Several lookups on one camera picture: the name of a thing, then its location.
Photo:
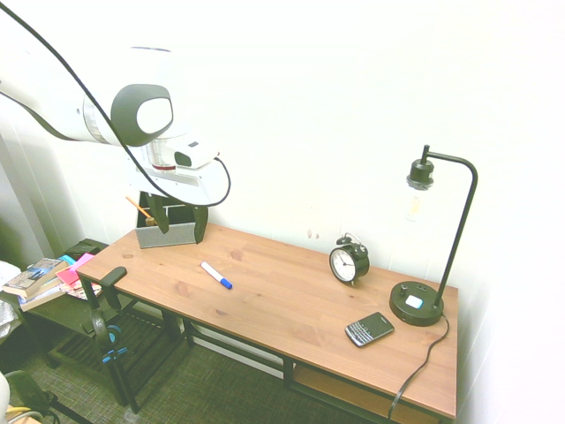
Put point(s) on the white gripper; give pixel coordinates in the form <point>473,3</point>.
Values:
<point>194,185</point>

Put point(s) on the white marker blue cap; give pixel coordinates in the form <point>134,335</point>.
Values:
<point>214,274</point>

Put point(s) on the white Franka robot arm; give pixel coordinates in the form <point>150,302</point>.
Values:
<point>66,110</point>

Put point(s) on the grey felt pen holder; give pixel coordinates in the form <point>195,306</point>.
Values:
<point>176,236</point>

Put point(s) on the orange pencil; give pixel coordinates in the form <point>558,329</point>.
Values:
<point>137,206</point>

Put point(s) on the black desk clamp hook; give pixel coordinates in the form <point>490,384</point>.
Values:
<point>110,278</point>

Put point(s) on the small black box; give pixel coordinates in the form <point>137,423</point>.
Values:
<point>86,249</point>

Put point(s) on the pink sticky note pad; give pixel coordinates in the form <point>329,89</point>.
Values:
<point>73,271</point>

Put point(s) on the colourful magazine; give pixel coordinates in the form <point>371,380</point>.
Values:
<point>81,291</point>

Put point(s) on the black low side table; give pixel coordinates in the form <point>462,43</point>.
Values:
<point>66,314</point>

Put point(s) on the stack of books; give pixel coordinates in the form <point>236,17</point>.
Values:
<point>31,278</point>

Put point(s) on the black twin-bell alarm clock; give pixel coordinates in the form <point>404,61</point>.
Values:
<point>346,263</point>

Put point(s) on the white bubble wrap sheet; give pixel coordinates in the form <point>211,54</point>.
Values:
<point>6,305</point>

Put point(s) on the black keypad mobile phone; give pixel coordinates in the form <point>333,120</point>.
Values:
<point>368,330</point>

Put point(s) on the dark green bag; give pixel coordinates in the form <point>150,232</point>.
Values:
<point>28,395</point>

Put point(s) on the wooden box under desk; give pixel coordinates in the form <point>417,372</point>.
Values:
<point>344,391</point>

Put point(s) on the black desk lamp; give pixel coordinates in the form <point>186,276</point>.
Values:
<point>415,309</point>

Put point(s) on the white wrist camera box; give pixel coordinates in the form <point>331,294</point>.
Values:
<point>196,154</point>

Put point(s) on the wooden desk with black frame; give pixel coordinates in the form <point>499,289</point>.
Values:
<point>288,371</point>

